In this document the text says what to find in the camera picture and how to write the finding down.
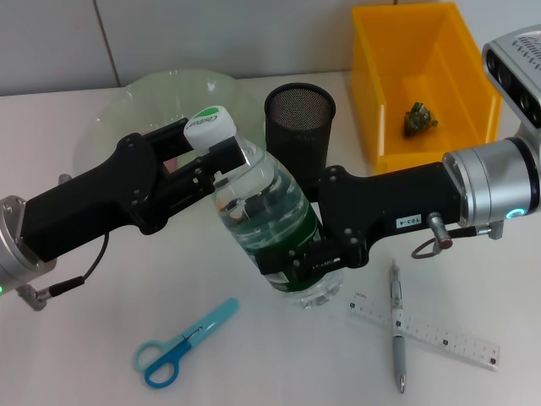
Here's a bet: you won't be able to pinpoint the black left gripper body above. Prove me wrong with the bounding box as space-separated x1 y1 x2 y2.
22 132 171 262

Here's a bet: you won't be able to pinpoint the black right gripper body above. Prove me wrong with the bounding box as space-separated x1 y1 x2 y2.
317 162 465 271

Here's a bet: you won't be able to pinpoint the clear green-label water bottle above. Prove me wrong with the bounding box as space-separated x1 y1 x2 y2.
183 106 346 312

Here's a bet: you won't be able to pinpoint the green plastic wrapper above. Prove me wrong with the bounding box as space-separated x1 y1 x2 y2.
401 100 440 139

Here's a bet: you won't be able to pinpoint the pale green glass fruit plate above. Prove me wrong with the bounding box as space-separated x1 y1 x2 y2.
74 69 266 187

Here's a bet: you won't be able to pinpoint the black mesh pen cup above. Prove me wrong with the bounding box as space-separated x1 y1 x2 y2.
264 82 338 200

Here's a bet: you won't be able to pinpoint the grey ballpoint pen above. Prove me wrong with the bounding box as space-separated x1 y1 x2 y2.
388 258 408 395

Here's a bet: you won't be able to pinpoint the transparent plastic ruler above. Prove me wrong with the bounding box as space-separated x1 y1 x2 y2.
347 290 502 372

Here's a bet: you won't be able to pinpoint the blue scissors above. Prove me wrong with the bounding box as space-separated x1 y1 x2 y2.
134 297 240 390

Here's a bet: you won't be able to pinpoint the yellow plastic bin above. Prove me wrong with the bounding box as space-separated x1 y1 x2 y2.
350 2 505 175

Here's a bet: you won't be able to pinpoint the grey right arm cable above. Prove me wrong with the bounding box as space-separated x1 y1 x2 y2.
411 211 494 261

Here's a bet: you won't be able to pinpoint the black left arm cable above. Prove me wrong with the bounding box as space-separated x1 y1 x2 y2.
16 231 112 313

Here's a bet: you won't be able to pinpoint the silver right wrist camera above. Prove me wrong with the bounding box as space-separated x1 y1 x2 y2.
481 24 541 140

